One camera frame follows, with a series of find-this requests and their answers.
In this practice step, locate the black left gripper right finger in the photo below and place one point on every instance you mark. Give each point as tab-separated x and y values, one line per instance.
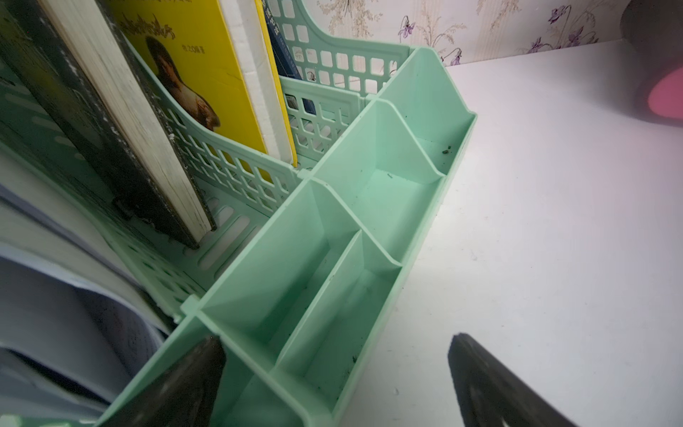
489	394

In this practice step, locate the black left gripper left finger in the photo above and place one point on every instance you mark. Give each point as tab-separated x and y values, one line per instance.
184	395

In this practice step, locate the pink bottom drawer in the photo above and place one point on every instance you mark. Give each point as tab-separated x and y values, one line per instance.
665	97

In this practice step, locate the black drawer cabinet shell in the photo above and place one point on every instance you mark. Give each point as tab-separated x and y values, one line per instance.
654	31

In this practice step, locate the white paper stack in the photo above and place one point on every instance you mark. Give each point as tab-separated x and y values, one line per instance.
75	326

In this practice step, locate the green plastic file organizer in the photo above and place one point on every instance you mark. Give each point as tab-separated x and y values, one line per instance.
300	280

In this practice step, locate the yellow book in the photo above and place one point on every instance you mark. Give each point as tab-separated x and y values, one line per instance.
215	59

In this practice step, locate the dark thin book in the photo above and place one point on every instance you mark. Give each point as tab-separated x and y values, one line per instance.
76	63

